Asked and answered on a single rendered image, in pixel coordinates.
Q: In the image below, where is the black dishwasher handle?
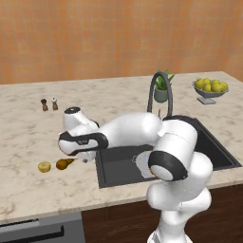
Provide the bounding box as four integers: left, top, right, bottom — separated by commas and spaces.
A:
0, 225, 65, 243

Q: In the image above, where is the dark brown pepper shaker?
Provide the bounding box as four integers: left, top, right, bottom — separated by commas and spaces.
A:
40, 98, 49, 112

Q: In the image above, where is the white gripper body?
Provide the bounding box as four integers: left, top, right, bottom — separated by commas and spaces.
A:
75, 150, 98, 162

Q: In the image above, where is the dark grey sink basin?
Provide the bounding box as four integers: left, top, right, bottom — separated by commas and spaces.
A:
94, 115, 243, 190

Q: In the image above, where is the yellow-green kiwi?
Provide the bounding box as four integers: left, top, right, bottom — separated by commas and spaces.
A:
37, 160, 52, 174

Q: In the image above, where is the dark grey arched faucet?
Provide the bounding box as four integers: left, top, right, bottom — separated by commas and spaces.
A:
146, 71, 174, 119

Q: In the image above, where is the brown pear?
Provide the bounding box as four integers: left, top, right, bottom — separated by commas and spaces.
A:
55, 158, 77, 171

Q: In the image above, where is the grey footed fruit bowl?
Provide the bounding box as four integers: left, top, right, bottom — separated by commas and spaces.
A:
192, 81, 230, 105

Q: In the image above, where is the green plant in teal pot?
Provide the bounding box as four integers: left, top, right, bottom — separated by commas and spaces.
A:
153, 69, 176, 104

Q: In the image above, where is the brown white-topped salt shaker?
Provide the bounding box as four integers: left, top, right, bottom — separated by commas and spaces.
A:
50, 97, 60, 111

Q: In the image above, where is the grey dishwasher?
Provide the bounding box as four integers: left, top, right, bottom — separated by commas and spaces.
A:
0, 211, 86, 243

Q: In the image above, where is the dark wood cabinet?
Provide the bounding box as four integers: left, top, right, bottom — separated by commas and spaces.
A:
81, 183, 243, 243

